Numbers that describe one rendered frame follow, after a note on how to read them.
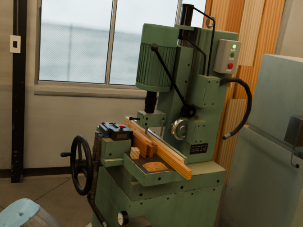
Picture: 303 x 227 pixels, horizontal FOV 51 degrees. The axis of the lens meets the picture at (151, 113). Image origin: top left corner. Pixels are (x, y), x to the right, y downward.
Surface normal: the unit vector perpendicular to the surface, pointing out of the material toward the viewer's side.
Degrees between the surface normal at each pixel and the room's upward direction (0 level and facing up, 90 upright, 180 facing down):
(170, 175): 90
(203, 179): 90
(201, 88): 90
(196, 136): 90
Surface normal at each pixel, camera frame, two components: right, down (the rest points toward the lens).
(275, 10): 0.37, 0.26
